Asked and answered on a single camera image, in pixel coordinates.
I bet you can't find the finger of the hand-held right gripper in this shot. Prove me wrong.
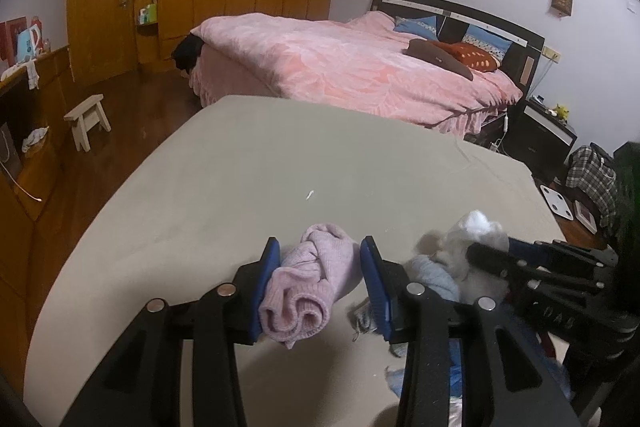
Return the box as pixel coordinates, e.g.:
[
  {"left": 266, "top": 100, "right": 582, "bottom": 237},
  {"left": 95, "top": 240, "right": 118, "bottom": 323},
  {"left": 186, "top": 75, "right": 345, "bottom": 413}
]
[
  {"left": 509, "top": 237, "right": 618, "bottom": 265},
  {"left": 465, "top": 242, "right": 531, "bottom": 280}
]

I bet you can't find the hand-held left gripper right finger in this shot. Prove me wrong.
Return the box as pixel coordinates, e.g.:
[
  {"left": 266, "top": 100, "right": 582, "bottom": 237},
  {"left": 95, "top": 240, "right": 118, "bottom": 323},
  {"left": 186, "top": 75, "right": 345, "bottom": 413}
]
[{"left": 360, "top": 236, "right": 581, "bottom": 427}]

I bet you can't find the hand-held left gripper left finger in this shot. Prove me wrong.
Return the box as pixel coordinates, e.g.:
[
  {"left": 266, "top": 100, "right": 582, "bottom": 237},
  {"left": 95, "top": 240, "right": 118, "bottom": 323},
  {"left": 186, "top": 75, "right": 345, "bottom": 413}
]
[{"left": 60, "top": 237, "right": 281, "bottom": 427}]

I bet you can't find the white fluffy sock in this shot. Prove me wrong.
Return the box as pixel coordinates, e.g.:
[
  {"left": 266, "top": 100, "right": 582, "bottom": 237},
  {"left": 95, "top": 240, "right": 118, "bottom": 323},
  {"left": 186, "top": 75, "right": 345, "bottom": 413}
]
[{"left": 440, "top": 209, "right": 510, "bottom": 303}]

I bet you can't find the pink sock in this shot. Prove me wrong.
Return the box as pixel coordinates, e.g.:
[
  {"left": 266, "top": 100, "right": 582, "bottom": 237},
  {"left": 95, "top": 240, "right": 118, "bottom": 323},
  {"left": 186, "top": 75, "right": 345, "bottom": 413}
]
[{"left": 258, "top": 223, "right": 363, "bottom": 350}]

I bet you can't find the grey fabric scrap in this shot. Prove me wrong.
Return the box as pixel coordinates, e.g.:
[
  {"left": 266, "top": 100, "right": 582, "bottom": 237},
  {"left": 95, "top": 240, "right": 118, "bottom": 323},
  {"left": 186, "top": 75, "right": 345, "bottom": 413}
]
[{"left": 350, "top": 302, "right": 373, "bottom": 343}]

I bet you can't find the white bathroom scale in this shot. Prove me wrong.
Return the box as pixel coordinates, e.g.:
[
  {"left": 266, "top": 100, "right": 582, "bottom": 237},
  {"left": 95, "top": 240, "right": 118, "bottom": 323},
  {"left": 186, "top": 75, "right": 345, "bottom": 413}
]
[{"left": 539, "top": 185, "right": 575, "bottom": 222}]

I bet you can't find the white scale with red centre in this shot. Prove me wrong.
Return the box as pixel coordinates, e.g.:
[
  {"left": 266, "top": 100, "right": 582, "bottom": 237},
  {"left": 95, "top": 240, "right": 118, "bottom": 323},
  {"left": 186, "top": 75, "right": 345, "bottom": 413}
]
[{"left": 572, "top": 200, "right": 598, "bottom": 234}]

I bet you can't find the plaid cloth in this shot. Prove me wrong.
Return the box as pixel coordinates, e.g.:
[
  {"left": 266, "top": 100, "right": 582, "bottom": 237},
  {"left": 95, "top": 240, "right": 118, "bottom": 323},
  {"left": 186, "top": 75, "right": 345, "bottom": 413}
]
[{"left": 565, "top": 146, "right": 621, "bottom": 228}]

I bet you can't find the black and white nightstand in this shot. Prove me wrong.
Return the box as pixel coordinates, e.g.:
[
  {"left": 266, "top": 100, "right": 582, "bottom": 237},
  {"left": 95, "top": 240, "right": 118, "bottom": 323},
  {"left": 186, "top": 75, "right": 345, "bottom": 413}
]
[{"left": 502, "top": 99, "right": 577, "bottom": 178}]

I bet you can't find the dark green patterned curtain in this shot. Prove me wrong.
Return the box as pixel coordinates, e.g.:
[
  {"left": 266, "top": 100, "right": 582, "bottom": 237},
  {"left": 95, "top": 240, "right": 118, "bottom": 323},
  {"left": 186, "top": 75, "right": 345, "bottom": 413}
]
[{"left": 612, "top": 142, "right": 640, "bottom": 258}]

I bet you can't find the beige tablecloth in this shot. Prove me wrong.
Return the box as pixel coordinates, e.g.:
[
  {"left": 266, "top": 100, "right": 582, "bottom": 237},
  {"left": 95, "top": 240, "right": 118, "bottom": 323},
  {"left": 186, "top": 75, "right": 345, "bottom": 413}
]
[{"left": 27, "top": 94, "right": 571, "bottom": 427}]

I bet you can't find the red dotted pillow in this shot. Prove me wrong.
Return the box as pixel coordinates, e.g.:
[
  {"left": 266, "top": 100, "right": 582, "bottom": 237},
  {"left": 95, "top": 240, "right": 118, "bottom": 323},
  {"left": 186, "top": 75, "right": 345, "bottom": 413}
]
[{"left": 430, "top": 39, "right": 501, "bottom": 72}]

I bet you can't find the blue pillow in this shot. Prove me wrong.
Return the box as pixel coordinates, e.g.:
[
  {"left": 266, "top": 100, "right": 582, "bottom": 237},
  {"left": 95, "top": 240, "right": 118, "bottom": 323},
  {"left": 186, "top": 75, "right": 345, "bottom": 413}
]
[
  {"left": 393, "top": 16, "right": 438, "bottom": 38},
  {"left": 462, "top": 24, "right": 513, "bottom": 58}
]

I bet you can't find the dark wooden bed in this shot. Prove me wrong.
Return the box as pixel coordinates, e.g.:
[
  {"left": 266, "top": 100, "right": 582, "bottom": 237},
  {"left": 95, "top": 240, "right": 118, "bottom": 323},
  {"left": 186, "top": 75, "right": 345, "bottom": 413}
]
[{"left": 172, "top": 0, "right": 546, "bottom": 142}]

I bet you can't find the brown cushion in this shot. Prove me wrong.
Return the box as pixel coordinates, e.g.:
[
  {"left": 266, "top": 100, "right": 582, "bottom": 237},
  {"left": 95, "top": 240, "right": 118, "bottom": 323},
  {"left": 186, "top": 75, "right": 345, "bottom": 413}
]
[{"left": 402, "top": 38, "right": 476, "bottom": 80}]

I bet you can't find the pink patterned blanket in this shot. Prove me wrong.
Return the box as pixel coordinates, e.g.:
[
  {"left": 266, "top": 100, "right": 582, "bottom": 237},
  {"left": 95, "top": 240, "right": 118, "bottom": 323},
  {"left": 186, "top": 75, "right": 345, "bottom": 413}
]
[{"left": 189, "top": 12, "right": 523, "bottom": 135}]

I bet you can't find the dark cloth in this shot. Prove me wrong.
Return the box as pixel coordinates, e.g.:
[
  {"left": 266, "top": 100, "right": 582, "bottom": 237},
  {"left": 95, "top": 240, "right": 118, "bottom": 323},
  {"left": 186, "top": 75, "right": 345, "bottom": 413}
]
[{"left": 171, "top": 34, "right": 205, "bottom": 74}]

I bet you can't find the white wooden stool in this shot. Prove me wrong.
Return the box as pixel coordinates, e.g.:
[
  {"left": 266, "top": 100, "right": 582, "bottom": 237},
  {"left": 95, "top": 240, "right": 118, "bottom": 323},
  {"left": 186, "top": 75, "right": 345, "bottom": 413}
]
[{"left": 63, "top": 94, "right": 112, "bottom": 152}]

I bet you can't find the crumpled white cloth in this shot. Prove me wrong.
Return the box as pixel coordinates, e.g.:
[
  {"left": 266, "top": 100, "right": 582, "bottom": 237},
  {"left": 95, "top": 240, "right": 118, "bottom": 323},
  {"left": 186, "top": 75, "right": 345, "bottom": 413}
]
[{"left": 21, "top": 126, "right": 50, "bottom": 152}]

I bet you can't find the wooden desk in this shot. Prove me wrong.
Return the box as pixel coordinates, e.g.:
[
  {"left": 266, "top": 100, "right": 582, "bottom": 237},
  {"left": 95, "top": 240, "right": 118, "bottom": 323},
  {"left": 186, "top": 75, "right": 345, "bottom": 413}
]
[{"left": 0, "top": 46, "right": 73, "bottom": 398}]

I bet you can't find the wooden door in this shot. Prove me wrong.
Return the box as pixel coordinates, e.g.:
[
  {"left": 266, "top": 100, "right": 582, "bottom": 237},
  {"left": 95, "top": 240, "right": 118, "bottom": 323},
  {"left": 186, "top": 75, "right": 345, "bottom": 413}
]
[{"left": 67, "top": 0, "right": 138, "bottom": 85}]

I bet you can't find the light blue kettle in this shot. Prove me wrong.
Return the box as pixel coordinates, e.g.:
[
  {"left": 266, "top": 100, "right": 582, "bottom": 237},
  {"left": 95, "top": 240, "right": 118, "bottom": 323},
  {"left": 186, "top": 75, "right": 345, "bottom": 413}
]
[{"left": 17, "top": 24, "right": 43, "bottom": 58}]

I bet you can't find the red photo frame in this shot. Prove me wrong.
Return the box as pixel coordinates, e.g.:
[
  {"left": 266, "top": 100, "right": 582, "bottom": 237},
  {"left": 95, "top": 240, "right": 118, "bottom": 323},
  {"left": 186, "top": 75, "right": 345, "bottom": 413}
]
[{"left": 0, "top": 18, "right": 28, "bottom": 62}]

